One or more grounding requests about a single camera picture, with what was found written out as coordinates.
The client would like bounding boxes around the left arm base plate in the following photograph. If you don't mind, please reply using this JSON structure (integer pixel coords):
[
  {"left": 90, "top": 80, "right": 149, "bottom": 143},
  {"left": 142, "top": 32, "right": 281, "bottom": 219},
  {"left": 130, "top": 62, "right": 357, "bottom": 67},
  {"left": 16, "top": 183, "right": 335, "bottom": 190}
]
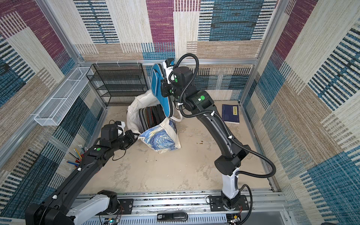
[{"left": 97, "top": 198, "right": 134, "bottom": 216}]

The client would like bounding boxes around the purple paddle case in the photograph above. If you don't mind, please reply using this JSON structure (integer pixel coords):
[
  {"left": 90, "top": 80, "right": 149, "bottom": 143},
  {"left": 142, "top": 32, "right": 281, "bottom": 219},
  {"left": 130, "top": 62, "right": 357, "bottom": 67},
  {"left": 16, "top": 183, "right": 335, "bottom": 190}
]
[{"left": 138, "top": 108, "right": 149, "bottom": 132}]

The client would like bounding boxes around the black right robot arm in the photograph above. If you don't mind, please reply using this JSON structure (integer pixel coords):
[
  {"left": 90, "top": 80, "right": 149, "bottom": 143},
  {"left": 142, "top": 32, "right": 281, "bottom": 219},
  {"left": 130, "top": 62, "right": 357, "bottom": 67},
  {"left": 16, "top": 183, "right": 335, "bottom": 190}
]
[{"left": 157, "top": 67, "right": 249, "bottom": 210}]

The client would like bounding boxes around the blue ping pong paddle case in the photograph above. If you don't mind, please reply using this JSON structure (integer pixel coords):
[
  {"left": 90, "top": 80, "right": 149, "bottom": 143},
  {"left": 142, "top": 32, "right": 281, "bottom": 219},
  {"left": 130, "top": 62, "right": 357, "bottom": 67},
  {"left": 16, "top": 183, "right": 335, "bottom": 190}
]
[{"left": 151, "top": 64, "right": 174, "bottom": 118}]

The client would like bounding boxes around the canvas tote bag starry print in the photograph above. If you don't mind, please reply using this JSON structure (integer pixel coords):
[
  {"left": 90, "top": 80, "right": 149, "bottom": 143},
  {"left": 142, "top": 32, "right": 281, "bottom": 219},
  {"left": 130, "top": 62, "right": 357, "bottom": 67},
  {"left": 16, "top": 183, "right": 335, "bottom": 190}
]
[{"left": 127, "top": 90, "right": 181, "bottom": 154}]

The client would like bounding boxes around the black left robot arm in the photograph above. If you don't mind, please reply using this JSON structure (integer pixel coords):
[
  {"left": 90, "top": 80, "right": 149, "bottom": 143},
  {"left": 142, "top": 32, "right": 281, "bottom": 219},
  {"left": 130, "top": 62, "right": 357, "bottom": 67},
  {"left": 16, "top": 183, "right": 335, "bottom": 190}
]
[{"left": 25, "top": 121, "right": 139, "bottom": 225}]

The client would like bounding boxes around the black corrugated cable conduit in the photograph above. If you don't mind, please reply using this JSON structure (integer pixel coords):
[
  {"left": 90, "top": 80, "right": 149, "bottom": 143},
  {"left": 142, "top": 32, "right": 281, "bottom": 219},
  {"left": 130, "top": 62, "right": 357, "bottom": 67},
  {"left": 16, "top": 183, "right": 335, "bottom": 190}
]
[{"left": 168, "top": 53, "right": 277, "bottom": 225}]

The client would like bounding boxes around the dark blue notebook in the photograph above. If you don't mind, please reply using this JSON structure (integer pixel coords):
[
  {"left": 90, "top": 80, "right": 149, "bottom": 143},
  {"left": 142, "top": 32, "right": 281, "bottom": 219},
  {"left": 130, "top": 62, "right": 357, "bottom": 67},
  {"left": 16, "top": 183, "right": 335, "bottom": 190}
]
[{"left": 222, "top": 104, "right": 240, "bottom": 124}]

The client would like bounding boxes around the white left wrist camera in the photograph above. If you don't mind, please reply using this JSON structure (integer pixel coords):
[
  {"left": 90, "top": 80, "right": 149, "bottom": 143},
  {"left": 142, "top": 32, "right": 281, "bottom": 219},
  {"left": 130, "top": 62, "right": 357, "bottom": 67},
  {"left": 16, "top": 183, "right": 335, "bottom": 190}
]
[{"left": 115, "top": 121, "right": 126, "bottom": 137}]

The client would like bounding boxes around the black red paddle case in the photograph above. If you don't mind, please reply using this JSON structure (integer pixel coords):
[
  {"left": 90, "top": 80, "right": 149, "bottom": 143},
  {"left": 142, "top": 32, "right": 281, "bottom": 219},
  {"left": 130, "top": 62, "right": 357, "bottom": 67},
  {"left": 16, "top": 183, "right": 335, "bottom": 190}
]
[{"left": 147, "top": 104, "right": 165, "bottom": 128}]

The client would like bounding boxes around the black device on rail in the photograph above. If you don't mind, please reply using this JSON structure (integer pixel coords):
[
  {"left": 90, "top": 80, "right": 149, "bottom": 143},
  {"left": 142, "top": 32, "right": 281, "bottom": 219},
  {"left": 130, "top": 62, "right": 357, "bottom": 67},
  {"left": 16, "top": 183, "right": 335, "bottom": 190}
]
[{"left": 157, "top": 212, "right": 188, "bottom": 222}]

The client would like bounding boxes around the white mesh wall basket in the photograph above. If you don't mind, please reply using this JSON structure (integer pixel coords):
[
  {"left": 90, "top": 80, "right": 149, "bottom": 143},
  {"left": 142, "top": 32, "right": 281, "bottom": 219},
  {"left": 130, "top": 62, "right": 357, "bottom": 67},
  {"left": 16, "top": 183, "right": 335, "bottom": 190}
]
[{"left": 34, "top": 67, "right": 90, "bottom": 126}]

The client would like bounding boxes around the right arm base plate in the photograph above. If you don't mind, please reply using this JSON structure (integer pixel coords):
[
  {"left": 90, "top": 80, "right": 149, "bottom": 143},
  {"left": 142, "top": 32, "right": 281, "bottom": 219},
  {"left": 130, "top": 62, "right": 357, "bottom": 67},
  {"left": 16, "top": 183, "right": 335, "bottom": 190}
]
[{"left": 205, "top": 195, "right": 250, "bottom": 212}]

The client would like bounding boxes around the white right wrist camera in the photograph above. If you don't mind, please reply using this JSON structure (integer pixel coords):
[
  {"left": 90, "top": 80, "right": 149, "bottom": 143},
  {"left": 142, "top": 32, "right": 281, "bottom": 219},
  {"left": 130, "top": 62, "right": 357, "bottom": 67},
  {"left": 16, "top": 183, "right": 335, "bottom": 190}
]
[{"left": 163, "top": 58, "right": 175, "bottom": 84}]

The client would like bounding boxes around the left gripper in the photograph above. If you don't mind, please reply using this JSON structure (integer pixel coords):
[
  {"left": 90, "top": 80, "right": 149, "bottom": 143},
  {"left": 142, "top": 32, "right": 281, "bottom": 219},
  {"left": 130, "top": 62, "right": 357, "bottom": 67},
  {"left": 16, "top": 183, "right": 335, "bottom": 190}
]
[{"left": 111, "top": 130, "right": 141, "bottom": 153}]

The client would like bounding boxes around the black wire shelf rack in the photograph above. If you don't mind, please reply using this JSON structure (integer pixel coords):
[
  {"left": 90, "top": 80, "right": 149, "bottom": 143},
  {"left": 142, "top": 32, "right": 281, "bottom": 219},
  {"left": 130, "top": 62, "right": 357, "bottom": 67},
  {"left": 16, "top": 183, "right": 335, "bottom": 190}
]
[{"left": 86, "top": 63, "right": 148, "bottom": 107}]

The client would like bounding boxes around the red pencil cup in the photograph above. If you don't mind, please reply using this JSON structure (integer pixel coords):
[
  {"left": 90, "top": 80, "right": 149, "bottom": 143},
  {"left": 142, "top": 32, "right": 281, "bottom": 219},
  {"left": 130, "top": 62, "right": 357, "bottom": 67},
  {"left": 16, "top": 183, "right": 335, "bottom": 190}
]
[{"left": 60, "top": 143, "right": 88, "bottom": 169}]

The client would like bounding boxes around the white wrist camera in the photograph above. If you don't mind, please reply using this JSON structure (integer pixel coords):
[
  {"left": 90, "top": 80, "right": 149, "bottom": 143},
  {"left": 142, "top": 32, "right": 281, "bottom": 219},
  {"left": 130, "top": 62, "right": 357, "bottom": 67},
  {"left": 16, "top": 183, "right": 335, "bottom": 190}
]
[
  {"left": 163, "top": 58, "right": 175, "bottom": 84},
  {"left": 115, "top": 121, "right": 126, "bottom": 137}
]

